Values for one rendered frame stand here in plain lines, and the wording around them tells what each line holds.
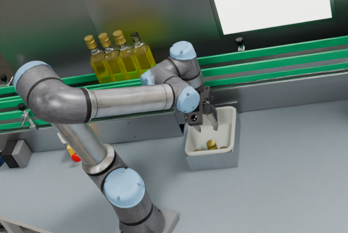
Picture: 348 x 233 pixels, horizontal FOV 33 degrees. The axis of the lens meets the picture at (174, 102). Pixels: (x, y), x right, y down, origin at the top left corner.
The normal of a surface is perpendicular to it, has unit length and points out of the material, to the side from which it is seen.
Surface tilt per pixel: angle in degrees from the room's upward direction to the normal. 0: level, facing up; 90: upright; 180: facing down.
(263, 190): 0
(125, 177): 9
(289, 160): 0
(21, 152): 90
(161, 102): 87
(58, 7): 90
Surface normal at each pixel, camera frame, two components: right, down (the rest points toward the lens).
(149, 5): -0.13, 0.68
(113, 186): -0.18, -0.66
